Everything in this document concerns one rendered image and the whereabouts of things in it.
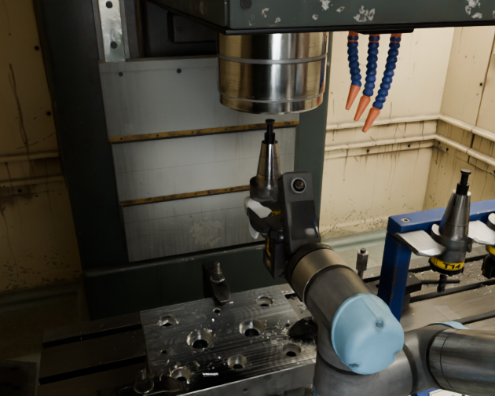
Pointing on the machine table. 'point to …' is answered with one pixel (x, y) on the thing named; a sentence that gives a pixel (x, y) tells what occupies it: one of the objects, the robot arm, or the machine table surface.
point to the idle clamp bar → (405, 288)
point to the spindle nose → (271, 71)
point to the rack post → (394, 274)
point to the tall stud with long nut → (361, 262)
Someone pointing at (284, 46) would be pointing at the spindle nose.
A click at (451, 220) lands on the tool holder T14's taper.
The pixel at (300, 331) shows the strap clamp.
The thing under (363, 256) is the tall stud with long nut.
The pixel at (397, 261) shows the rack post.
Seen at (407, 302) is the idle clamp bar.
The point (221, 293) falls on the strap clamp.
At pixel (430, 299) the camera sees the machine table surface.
